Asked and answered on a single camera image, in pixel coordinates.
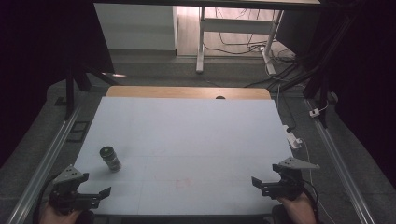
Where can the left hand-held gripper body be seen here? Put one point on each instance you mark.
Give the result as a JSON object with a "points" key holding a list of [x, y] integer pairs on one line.
{"points": [[67, 189]]}

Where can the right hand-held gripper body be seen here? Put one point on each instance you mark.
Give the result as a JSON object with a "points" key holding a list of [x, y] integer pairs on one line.
{"points": [[288, 186]]}

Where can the dark jar with black lid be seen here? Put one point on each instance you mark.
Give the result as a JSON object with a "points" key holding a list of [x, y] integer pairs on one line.
{"points": [[111, 160]]}

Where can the person's right hand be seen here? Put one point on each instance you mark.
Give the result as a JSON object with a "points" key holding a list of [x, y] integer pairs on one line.
{"points": [[297, 210]]}

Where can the person's left hand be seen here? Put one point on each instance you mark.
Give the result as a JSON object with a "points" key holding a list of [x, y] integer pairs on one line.
{"points": [[54, 217]]}

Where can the white power strip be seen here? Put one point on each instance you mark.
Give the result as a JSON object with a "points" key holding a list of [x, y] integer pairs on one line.
{"points": [[292, 138]]}

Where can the small white adapter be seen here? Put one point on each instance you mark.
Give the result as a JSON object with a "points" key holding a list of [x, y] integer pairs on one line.
{"points": [[314, 112]]}

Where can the white table mat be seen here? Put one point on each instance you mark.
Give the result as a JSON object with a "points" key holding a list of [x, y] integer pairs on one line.
{"points": [[186, 140]]}

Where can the black metal stand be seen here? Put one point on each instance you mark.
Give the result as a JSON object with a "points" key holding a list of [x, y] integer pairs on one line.
{"points": [[70, 93], [323, 68]]}

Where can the wooden table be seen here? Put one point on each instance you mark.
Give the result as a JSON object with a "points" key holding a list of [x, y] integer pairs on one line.
{"points": [[174, 92]]}

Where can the white cabinet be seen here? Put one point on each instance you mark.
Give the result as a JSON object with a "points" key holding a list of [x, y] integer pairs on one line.
{"points": [[135, 26]]}

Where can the aluminium rail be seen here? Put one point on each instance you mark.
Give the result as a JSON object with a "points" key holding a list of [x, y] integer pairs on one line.
{"points": [[46, 161], [339, 168]]}

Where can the black flat floor bracket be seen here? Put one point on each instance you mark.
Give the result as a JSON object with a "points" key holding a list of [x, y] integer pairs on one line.
{"points": [[77, 131]]}

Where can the white desk frame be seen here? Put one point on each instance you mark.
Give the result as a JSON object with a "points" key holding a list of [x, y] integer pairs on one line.
{"points": [[236, 25]]}

